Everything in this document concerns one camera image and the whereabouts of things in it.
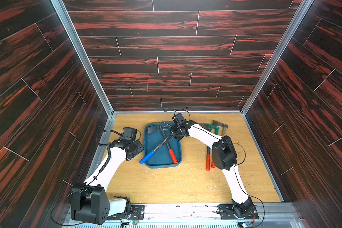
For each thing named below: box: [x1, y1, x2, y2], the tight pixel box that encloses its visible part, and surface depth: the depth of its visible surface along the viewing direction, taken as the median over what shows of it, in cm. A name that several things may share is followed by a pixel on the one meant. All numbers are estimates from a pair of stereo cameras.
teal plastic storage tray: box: [143, 122, 182, 169], surface depth 98 cm
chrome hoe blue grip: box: [139, 121, 174, 165], surface depth 90 cm
